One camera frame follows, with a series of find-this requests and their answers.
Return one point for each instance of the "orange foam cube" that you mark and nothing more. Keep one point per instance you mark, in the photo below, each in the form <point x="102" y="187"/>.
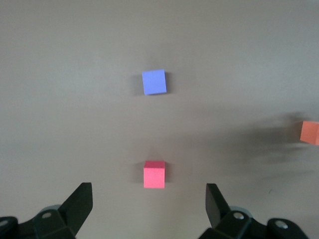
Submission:
<point x="310" y="132"/>

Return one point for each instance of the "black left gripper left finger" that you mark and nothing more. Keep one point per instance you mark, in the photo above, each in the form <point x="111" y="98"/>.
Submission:
<point x="76" y="211"/>

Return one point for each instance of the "pink-red foam cube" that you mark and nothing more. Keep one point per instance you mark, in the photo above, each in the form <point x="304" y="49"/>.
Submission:
<point x="154" y="175"/>

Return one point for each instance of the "blue-purple foam cube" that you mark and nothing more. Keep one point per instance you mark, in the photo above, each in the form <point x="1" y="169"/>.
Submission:
<point x="154" y="82"/>

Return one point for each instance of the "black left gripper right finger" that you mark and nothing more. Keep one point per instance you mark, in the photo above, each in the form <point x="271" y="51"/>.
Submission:
<point x="219" y="214"/>

